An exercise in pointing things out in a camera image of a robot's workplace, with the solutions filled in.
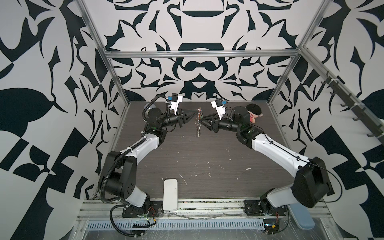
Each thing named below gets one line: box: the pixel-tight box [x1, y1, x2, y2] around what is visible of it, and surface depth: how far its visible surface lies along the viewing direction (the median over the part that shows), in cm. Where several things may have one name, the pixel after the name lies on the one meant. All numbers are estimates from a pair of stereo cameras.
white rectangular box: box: [163, 178, 178, 211], surface depth 76 cm
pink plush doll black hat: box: [246, 103, 263, 124], surface depth 108 cm
